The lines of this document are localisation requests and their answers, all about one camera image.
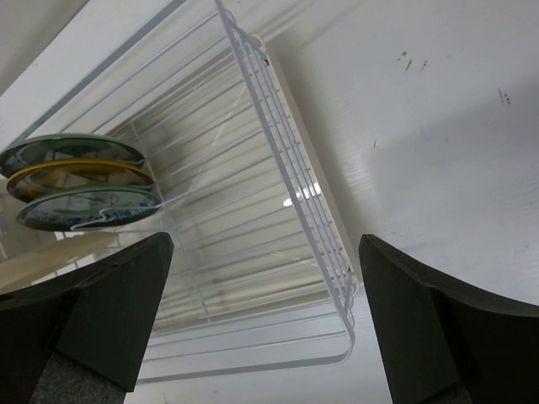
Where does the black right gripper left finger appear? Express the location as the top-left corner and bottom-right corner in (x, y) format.
(1, 232), (173, 403)

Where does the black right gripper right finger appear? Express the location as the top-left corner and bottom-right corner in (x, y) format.
(360, 234), (538, 403)

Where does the teal blue floral plate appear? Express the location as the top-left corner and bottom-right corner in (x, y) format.
(1, 133), (144, 178)
(17, 185), (162, 231)

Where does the yellow patterned plate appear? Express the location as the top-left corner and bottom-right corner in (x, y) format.
(6, 157), (154, 202)

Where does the white wire dish rack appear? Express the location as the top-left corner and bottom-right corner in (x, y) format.
(1, 1), (358, 384)

